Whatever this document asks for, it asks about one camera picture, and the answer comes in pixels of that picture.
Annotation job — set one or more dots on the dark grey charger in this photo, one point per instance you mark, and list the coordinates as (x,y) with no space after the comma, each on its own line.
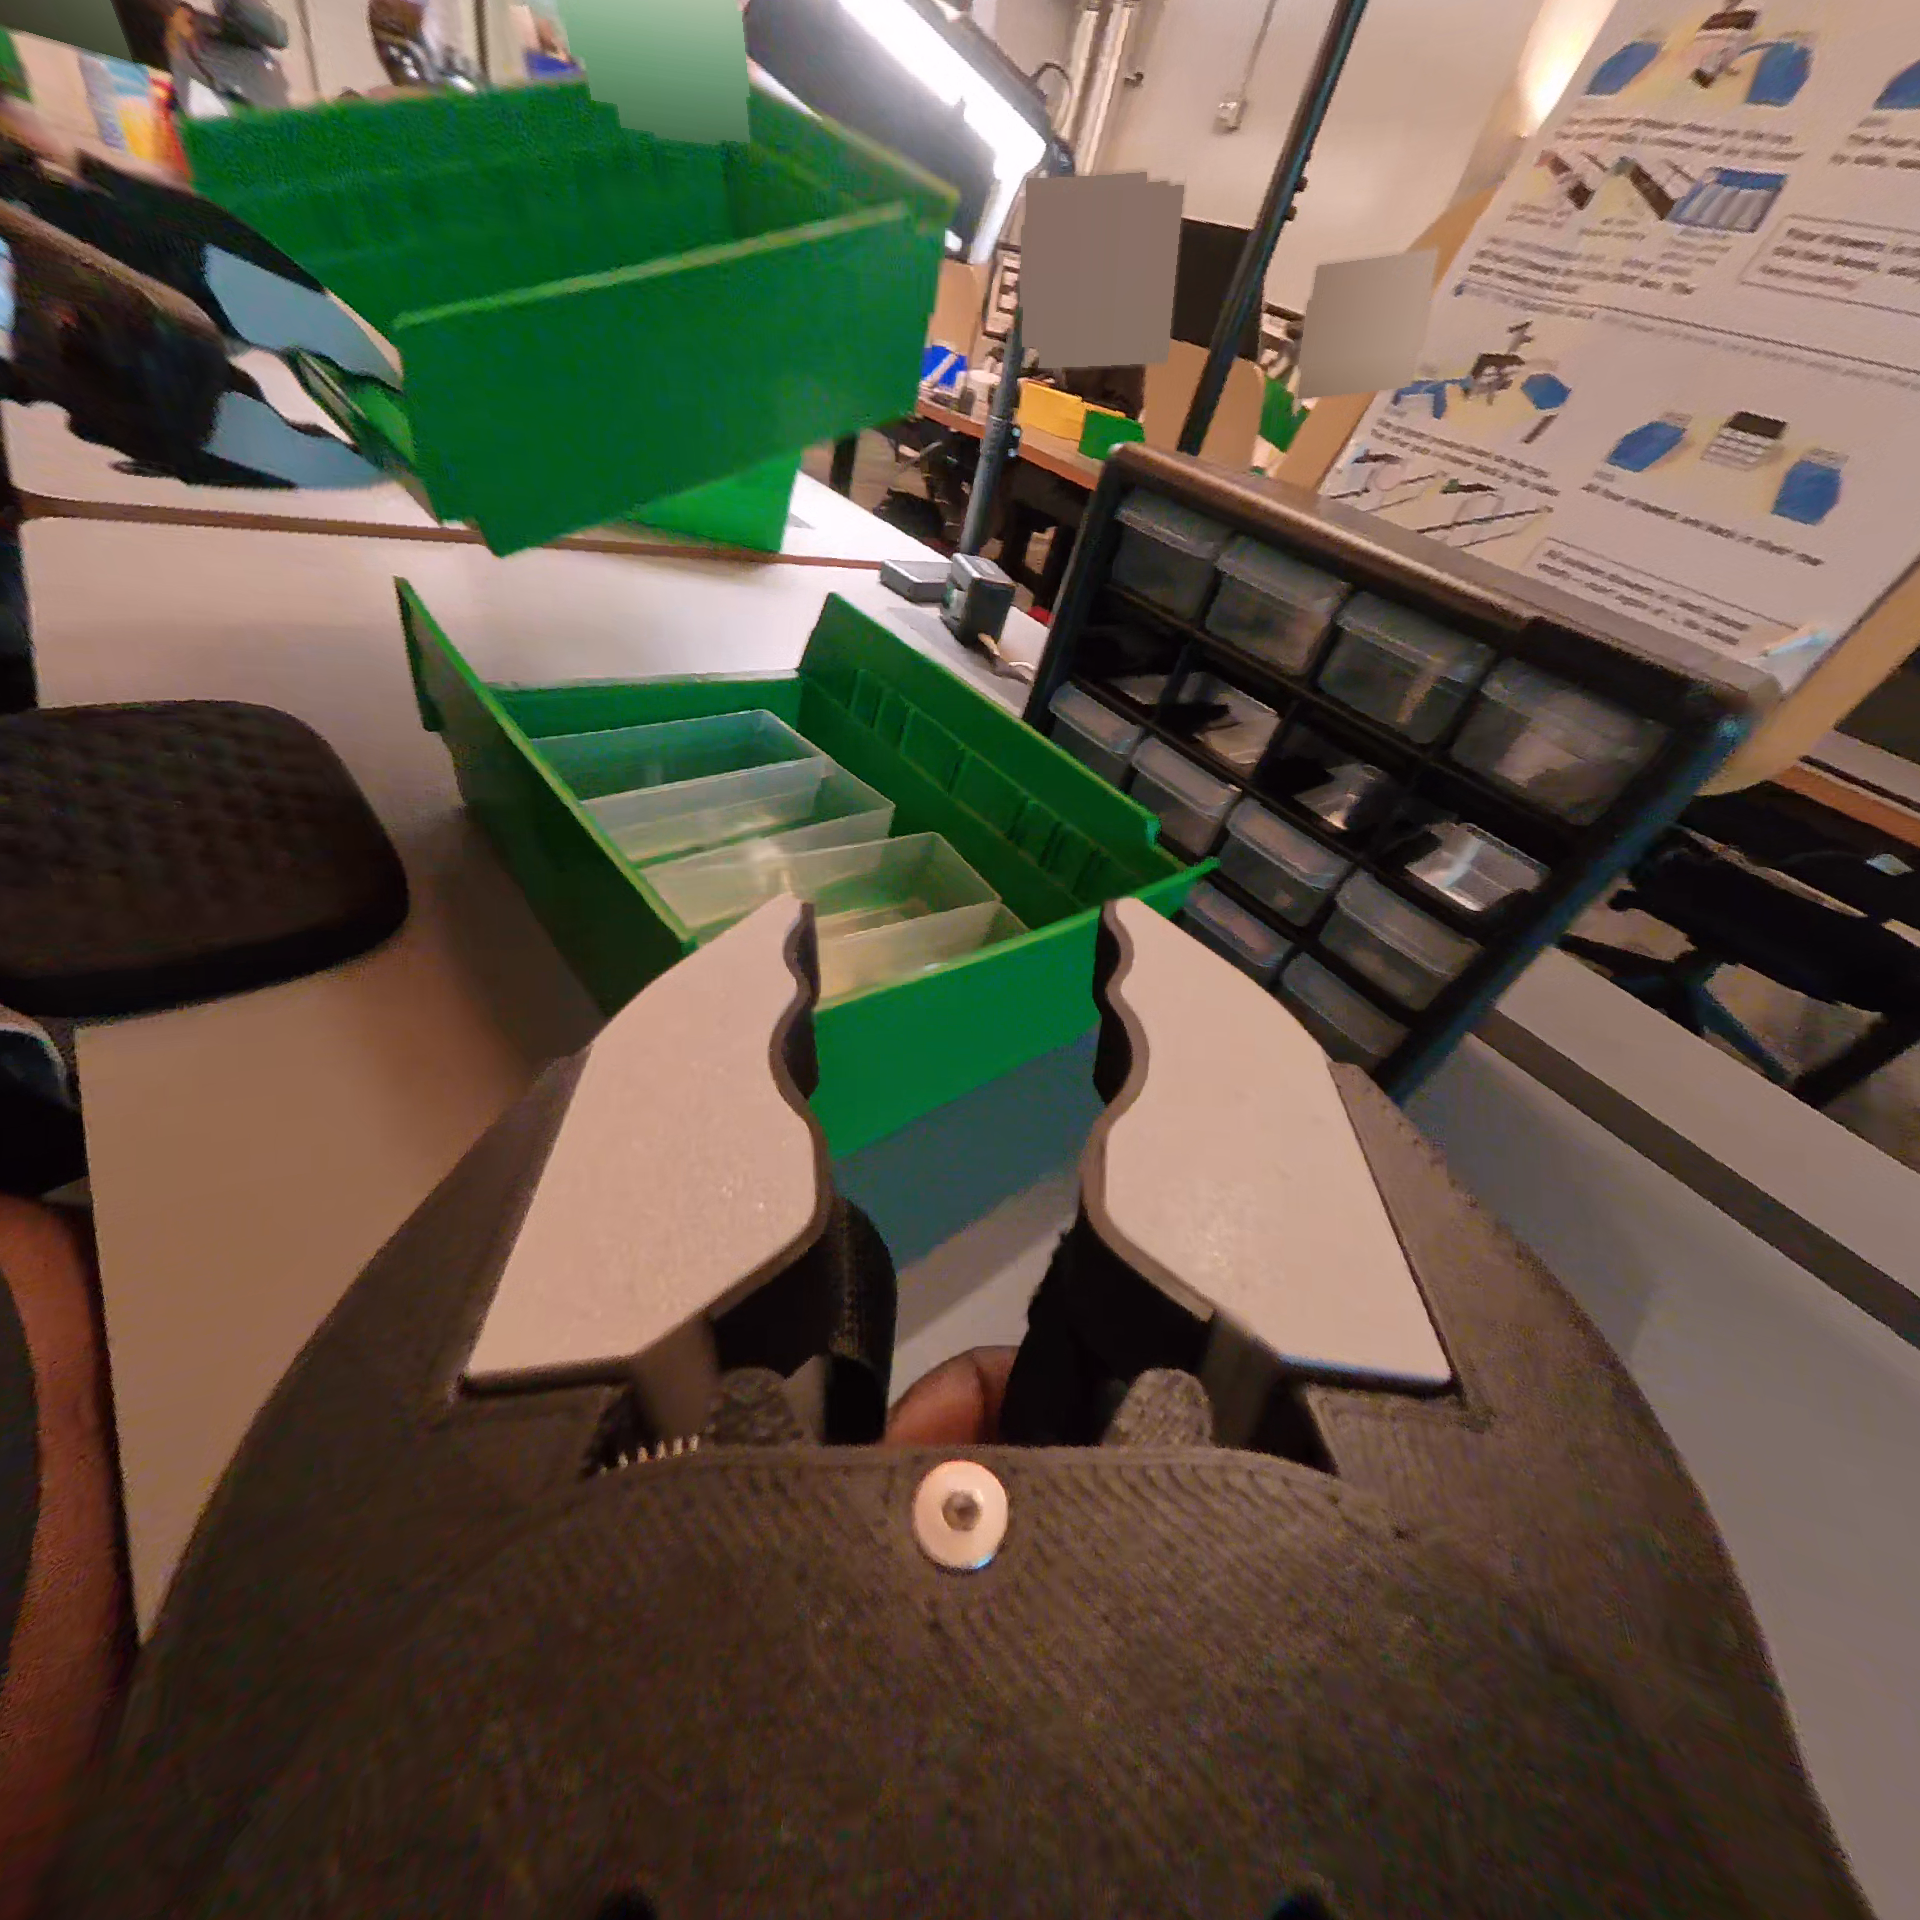
(974,593)

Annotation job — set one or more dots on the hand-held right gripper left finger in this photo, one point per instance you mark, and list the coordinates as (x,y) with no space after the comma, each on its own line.
(659,1170)

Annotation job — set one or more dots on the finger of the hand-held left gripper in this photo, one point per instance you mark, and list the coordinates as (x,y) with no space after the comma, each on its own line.
(293,449)
(307,323)

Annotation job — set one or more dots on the black framed desk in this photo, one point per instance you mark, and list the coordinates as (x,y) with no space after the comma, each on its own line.
(1724,915)

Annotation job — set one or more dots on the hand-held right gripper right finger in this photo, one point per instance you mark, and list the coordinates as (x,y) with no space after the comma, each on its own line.
(1259,1184)

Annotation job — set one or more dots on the black drawer cabinet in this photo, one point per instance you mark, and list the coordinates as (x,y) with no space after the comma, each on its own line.
(1291,744)

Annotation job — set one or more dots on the grey metal pole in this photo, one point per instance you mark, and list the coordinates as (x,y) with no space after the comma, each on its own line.
(998,449)

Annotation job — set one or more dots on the black light stand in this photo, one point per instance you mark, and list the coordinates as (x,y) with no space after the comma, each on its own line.
(1276,195)

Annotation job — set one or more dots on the tan poster board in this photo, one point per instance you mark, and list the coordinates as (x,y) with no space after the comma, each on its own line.
(1830,706)

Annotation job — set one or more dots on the bright lamp panel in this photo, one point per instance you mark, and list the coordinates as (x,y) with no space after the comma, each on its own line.
(960,74)

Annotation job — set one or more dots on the green plastic bin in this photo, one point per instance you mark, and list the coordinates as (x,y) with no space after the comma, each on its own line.
(645,391)
(960,1048)
(720,502)

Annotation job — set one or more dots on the small grey box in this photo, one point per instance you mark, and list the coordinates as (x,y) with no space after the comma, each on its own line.
(912,578)

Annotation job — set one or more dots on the black padded chair armrest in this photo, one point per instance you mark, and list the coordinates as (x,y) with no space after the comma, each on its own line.
(180,856)

